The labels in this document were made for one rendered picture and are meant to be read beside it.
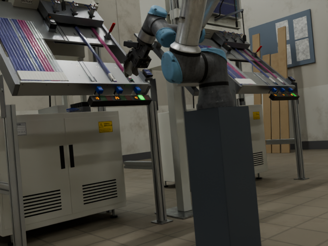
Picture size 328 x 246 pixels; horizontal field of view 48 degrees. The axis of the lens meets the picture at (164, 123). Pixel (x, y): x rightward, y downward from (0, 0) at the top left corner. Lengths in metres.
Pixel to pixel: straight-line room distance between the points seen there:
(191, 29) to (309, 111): 4.58
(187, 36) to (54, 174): 1.04
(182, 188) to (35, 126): 0.86
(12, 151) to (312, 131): 4.79
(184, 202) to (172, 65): 1.03
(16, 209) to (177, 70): 0.83
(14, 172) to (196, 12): 0.93
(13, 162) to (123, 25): 5.08
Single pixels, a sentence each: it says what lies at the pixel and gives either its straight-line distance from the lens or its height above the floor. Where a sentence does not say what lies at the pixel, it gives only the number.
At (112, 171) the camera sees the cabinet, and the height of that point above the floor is 0.28.
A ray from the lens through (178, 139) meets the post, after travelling 2.12.
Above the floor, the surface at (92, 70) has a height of 0.81.
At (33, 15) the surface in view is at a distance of 2.18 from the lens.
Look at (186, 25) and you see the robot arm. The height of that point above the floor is 0.84.
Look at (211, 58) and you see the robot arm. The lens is 1.43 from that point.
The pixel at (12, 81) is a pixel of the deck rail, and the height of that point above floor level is 0.73.
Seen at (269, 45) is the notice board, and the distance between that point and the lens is 6.18.
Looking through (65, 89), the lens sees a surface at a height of 0.70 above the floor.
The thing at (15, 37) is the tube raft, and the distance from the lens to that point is 1.91.
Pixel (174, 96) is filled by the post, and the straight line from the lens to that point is 2.13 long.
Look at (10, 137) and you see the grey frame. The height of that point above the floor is 0.51.
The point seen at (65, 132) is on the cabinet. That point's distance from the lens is 2.02.
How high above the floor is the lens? 0.49
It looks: 1 degrees up
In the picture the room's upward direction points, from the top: 5 degrees counter-clockwise
